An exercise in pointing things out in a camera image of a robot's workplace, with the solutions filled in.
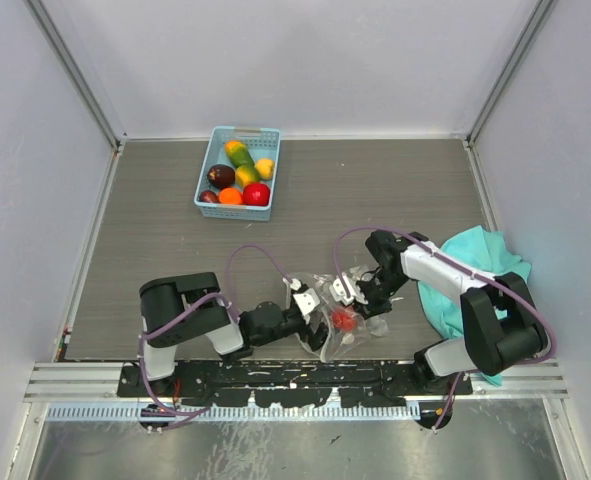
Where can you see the small red fake fruit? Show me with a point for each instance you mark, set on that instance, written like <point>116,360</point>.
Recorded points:
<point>344,319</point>

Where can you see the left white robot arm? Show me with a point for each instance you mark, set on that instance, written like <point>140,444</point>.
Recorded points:
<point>177,309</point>

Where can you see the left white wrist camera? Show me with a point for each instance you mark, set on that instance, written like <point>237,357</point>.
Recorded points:
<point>301,297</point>

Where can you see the yellow green fake mango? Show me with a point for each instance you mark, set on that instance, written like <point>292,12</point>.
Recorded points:
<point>245,175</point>

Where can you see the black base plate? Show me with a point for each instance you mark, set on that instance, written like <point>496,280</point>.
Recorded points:
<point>290,384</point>

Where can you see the small dark purple fake fruit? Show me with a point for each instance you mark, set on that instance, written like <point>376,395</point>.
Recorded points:
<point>208,196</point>

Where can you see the orange fake fruit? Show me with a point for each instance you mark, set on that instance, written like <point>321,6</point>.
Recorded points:
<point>230,196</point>

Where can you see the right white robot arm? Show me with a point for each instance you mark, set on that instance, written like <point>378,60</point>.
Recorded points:
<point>501,327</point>

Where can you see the red fake apple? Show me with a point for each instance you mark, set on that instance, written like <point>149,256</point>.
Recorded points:
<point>256,194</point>

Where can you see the grey slotted cable duct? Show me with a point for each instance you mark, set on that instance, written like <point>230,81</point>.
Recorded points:
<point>139,411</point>

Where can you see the clear zip top bag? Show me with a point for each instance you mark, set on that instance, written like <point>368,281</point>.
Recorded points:
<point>339,343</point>

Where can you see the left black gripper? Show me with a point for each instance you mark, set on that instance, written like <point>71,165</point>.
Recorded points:
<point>315,338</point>

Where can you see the yellow fake peach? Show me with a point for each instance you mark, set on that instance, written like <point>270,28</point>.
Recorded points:
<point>265,168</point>

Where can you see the light blue plastic basket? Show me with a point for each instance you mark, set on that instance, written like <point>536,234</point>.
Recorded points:
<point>261,143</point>

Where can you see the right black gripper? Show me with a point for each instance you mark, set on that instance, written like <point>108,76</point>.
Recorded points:
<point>371,308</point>

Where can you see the green orange fake mango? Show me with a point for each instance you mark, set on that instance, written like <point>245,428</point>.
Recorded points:
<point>238,153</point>

